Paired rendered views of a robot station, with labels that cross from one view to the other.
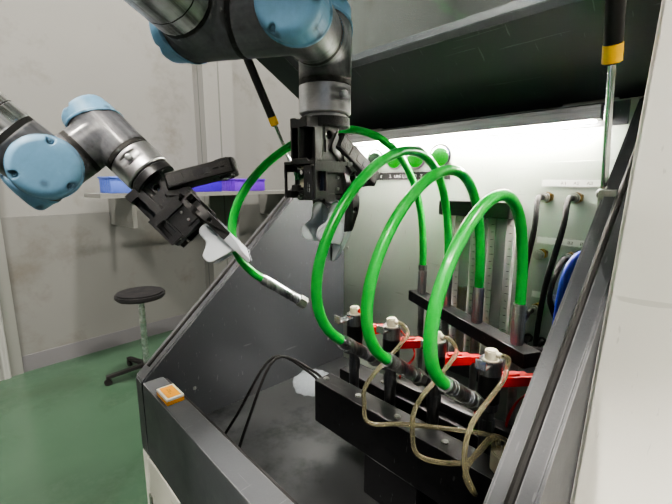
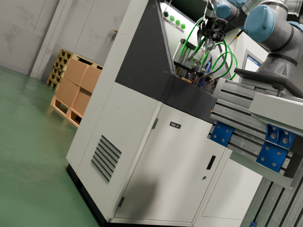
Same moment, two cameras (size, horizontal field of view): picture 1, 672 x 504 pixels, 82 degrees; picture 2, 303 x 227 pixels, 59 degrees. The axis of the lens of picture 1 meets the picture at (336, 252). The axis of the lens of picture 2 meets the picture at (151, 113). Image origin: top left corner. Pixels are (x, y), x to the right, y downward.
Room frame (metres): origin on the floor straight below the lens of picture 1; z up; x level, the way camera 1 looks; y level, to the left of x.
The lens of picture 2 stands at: (0.54, 1.80, 0.80)
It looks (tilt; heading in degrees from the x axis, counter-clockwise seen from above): 3 degrees down; 277
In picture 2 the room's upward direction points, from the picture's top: 23 degrees clockwise
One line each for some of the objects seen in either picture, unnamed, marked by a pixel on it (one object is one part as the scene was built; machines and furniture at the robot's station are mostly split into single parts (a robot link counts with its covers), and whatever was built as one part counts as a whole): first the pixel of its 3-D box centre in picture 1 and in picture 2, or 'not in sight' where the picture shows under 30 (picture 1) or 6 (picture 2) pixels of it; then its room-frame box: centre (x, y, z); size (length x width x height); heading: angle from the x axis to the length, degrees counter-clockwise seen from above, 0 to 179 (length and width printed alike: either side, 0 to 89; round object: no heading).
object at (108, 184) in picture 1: (130, 184); not in sight; (2.86, 1.50, 1.31); 0.36 x 0.25 x 0.12; 138
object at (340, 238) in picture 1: (331, 233); (212, 47); (0.58, 0.01, 1.25); 0.06 x 0.03 x 0.09; 133
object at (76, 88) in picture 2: not in sight; (102, 100); (1.88, -2.31, 0.43); 1.45 x 1.04 x 0.86; 136
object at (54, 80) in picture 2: not in sight; (80, 77); (3.69, -5.33, 0.51); 1.39 x 0.96 x 1.02; 48
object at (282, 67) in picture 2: not in sight; (277, 70); (0.29, 0.68, 1.09); 0.15 x 0.15 x 0.10
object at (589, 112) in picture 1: (446, 129); (189, 20); (0.82, -0.22, 1.43); 0.54 x 0.03 x 0.02; 44
